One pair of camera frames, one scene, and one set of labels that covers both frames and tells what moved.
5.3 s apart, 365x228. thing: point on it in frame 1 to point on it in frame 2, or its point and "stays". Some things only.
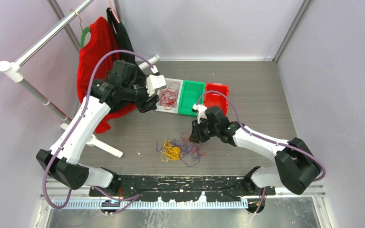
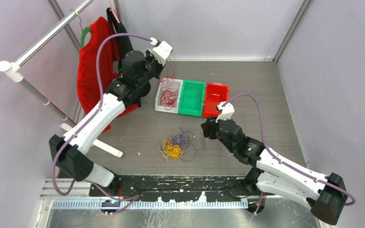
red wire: x=195 y=146 to x=172 y=67
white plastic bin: x=169 y=97 stays
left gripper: x=150 y=104 to x=150 y=56
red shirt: x=100 y=38 stays
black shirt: x=124 y=41 stays
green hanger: x=85 y=30 stays
